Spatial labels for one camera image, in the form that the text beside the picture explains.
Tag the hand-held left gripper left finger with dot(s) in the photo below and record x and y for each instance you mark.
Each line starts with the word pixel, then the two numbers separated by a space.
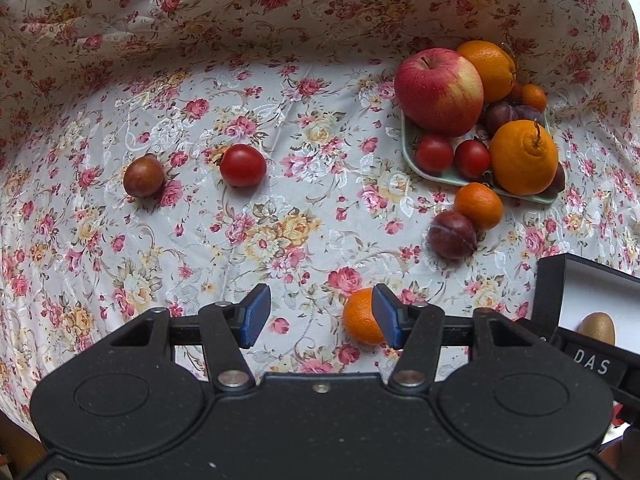
pixel 255 317

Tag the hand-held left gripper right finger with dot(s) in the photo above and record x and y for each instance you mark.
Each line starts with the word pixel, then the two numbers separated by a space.
pixel 385 317

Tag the small mandarin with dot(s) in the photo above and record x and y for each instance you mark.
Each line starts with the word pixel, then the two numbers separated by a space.
pixel 360 317
pixel 477 205
pixel 533 97

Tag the brown kiwi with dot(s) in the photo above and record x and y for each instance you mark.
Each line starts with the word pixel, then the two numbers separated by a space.
pixel 597 328

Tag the dark box with white inside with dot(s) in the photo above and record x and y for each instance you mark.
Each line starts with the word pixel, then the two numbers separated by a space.
pixel 590 290

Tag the dark red plum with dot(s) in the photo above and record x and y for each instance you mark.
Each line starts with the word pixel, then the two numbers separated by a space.
pixel 530 113
pixel 496 116
pixel 558 178
pixel 452 235

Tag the pale green plate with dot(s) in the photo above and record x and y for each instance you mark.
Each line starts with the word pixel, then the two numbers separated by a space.
pixel 409 140

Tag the dark brownish tomato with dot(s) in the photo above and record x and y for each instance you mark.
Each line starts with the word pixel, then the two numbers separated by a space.
pixel 144 176

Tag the large orange with stem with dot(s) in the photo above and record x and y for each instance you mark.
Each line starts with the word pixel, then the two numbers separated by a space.
pixel 522 160

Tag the floral tablecloth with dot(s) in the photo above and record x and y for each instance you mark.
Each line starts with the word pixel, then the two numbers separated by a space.
pixel 300 110

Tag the red apple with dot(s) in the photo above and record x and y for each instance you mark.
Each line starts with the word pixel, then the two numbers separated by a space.
pixel 437 92

